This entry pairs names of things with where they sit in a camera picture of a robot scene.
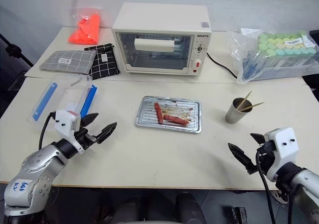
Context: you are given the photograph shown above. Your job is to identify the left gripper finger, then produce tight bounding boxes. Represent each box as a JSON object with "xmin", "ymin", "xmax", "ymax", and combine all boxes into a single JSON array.
[
  {"xmin": 96, "ymin": 121, "xmax": 118, "ymax": 144},
  {"xmin": 80, "ymin": 112, "xmax": 100, "ymax": 130}
]

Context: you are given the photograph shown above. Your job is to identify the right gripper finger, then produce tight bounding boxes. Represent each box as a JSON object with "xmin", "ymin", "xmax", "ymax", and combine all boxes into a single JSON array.
[
  {"xmin": 227, "ymin": 142, "xmax": 258, "ymax": 176},
  {"xmin": 250, "ymin": 132, "xmax": 267, "ymax": 145}
]

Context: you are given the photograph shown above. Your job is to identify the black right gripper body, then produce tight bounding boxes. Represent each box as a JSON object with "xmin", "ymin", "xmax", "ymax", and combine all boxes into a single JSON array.
[{"xmin": 256, "ymin": 140, "xmax": 278, "ymax": 177}]

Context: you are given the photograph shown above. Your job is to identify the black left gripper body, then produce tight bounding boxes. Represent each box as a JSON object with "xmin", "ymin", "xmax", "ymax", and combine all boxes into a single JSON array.
[{"xmin": 74, "ymin": 127, "xmax": 98, "ymax": 151}]

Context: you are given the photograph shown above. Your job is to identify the wooden skewer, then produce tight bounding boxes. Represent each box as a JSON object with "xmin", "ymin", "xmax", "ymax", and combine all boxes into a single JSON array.
[
  {"xmin": 237, "ymin": 90, "xmax": 253, "ymax": 110},
  {"xmin": 241, "ymin": 102, "xmax": 265, "ymax": 112}
]

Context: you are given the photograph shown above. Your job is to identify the metal cup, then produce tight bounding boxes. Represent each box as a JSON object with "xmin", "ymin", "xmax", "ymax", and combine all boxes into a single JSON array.
[{"xmin": 224, "ymin": 97, "xmax": 253, "ymax": 124}]

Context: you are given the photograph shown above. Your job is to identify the clear box with blue clips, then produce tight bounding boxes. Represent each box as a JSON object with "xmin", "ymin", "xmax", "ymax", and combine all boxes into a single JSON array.
[{"xmin": 26, "ymin": 74, "xmax": 99, "ymax": 125}]

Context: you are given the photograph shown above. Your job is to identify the short red sausage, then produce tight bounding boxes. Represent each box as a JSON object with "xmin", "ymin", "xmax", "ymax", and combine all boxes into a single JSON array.
[{"xmin": 154, "ymin": 102, "xmax": 164, "ymax": 125}]

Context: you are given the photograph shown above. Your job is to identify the small black ribbed block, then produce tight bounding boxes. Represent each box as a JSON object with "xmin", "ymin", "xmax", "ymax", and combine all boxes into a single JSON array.
[{"xmin": 231, "ymin": 205, "xmax": 248, "ymax": 224}]

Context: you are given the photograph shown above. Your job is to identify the black checked fabric pouch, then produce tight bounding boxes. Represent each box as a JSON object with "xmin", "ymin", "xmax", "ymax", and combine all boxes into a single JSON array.
[{"xmin": 84, "ymin": 43, "xmax": 121, "ymax": 81}]

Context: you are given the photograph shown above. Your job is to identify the grey checked fabric pouch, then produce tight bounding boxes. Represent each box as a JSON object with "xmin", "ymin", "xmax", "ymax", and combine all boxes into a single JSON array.
[{"xmin": 39, "ymin": 50, "xmax": 98, "ymax": 76}]

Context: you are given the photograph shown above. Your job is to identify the silver metal baking tray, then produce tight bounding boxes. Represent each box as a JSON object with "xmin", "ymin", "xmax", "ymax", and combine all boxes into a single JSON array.
[{"xmin": 135, "ymin": 96, "xmax": 203, "ymax": 134}]

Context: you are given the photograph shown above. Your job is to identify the long red sausage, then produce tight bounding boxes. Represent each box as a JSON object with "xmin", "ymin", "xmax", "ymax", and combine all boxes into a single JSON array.
[{"xmin": 162, "ymin": 114, "xmax": 189, "ymax": 126}]

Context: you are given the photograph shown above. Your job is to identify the dark object beside table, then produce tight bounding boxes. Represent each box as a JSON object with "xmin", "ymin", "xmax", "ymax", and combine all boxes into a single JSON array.
[{"xmin": 301, "ymin": 29, "xmax": 319, "ymax": 96}]

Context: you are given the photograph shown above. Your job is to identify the plastic bag of capped tubes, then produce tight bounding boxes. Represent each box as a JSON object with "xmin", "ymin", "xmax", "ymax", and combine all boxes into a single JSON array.
[{"xmin": 227, "ymin": 27, "xmax": 319, "ymax": 85}]

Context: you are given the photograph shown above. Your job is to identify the orange item in clear bag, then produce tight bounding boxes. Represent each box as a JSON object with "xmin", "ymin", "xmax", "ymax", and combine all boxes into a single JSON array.
[{"xmin": 66, "ymin": 5, "xmax": 104, "ymax": 45}]

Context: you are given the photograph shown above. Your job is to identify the cream toaster oven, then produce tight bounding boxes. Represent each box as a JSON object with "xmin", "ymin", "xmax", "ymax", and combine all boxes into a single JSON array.
[{"xmin": 111, "ymin": 2, "xmax": 213, "ymax": 78}]

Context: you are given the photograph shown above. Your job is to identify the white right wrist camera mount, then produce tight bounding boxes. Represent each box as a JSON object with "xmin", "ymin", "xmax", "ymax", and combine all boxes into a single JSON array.
[{"xmin": 263, "ymin": 127, "xmax": 300, "ymax": 183}]

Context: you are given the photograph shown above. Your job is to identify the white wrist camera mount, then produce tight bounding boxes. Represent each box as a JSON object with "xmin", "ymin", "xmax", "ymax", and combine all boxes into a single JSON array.
[
  {"xmin": 54, "ymin": 110, "xmax": 84, "ymax": 155},
  {"xmin": 263, "ymin": 127, "xmax": 300, "ymax": 183}
]

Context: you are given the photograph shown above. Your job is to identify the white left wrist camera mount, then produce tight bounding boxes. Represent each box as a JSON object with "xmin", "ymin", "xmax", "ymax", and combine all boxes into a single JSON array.
[{"xmin": 54, "ymin": 110, "xmax": 84, "ymax": 155}]

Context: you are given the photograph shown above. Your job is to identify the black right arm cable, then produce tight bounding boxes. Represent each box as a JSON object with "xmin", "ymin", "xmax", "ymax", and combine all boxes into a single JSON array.
[{"xmin": 255, "ymin": 146, "xmax": 295, "ymax": 224}]

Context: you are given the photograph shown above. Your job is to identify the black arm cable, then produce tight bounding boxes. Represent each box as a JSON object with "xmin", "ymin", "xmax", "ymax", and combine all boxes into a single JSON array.
[
  {"xmin": 255, "ymin": 146, "xmax": 295, "ymax": 224},
  {"xmin": 38, "ymin": 112, "xmax": 57, "ymax": 150}
]

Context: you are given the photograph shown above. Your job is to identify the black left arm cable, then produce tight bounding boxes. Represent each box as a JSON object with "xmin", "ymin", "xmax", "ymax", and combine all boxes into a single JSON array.
[{"xmin": 38, "ymin": 112, "xmax": 57, "ymax": 150}]

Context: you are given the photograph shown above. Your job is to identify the black oven power cable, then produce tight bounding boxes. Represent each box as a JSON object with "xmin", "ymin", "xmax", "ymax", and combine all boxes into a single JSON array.
[{"xmin": 206, "ymin": 52, "xmax": 240, "ymax": 80}]

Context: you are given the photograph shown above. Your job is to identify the black frame beside table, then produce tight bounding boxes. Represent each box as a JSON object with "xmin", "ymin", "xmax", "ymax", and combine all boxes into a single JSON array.
[{"xmin": 0, "ymin": 33, "xmax": 35, "ymax": 78}]

